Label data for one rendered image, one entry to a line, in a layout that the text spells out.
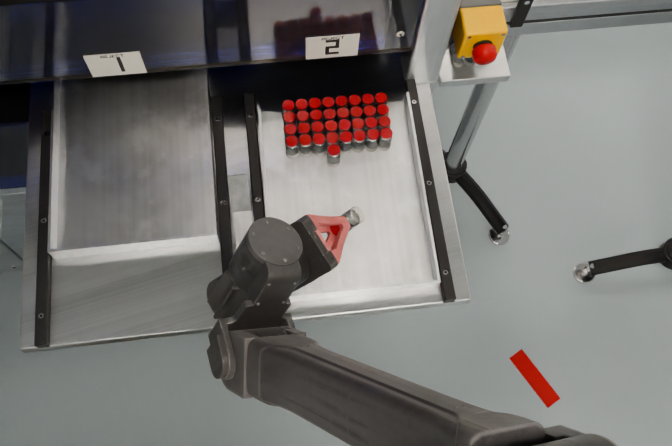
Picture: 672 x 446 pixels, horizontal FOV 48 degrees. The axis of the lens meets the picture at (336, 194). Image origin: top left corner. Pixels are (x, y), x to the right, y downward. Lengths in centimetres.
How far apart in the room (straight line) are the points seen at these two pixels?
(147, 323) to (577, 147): 157
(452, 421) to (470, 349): 162
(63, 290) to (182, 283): 18
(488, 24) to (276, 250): 67
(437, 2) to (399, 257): 40
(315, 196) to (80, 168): 39
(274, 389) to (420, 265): 57
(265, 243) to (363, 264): 50
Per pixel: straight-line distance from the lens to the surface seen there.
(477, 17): 127
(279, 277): 71
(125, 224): 126
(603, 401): 219
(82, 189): 130
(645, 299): 231
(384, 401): 55
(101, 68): 124
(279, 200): 124
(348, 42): 121
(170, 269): 122
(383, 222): 123
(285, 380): 67
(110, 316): 122
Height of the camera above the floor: 203
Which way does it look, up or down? 67 degrees down
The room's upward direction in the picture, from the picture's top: 5 degrees clockwise
